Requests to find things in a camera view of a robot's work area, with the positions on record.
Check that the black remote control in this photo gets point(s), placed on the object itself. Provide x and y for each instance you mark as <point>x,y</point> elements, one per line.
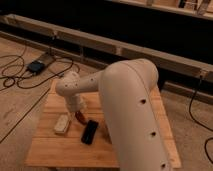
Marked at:
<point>89,132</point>

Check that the blue power adapter box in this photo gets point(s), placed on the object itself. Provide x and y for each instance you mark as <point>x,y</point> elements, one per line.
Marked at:
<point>35,67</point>

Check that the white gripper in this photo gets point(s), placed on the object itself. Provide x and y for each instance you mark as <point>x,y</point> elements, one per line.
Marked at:
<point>75,103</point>

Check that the white rectangular box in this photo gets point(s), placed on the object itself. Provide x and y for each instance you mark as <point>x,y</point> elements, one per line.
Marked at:
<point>62,124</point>

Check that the wooden cutting board table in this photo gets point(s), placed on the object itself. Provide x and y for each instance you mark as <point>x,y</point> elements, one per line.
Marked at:
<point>51,150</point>

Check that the red pepper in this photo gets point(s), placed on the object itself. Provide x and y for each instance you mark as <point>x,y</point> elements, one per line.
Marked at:
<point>79,116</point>

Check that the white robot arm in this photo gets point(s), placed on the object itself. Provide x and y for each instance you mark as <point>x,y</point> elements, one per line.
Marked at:
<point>124,91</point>

